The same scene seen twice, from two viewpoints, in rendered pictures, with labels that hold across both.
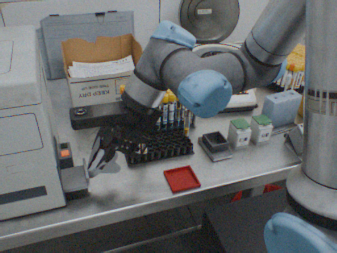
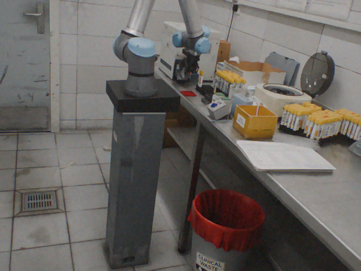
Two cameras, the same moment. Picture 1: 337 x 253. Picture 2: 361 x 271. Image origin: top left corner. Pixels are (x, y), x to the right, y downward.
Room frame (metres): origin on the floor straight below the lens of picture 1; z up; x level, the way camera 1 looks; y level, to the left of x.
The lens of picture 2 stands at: (0.43, -1.96, 1.45)
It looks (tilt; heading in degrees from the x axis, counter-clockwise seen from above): 23 degrees down; 87
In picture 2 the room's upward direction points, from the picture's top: 8 degrees clockwise
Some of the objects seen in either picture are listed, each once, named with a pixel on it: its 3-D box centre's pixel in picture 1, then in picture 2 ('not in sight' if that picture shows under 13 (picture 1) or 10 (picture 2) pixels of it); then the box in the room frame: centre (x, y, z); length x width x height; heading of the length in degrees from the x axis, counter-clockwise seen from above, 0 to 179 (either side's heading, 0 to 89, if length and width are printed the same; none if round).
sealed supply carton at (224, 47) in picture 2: not in sight; (207, 49); (0.68, 0.85, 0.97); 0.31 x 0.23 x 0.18; 104
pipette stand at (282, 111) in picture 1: (279, 111); (241, 108); (0.77, -0.31, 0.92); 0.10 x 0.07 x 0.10; 117
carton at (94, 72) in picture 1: (106, 74); (251, 78); (0.90, 0.20, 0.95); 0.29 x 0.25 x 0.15; 21
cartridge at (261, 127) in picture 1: (260, 130); (223, 104); (0.70, -0.25, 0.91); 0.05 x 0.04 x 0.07; 21
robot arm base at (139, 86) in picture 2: not in sight; (140, 81); (0.29, -0.31, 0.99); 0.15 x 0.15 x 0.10
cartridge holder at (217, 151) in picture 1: (214, 143); (211, 98); (0.65, -0.12, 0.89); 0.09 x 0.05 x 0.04; 23
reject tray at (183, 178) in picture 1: (181, 178); (188, 93); (0.53, -0.04, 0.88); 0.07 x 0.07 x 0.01; 21
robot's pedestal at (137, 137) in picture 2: not in sight; (132, 186); (0.30, -0.31, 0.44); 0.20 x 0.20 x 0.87; 21
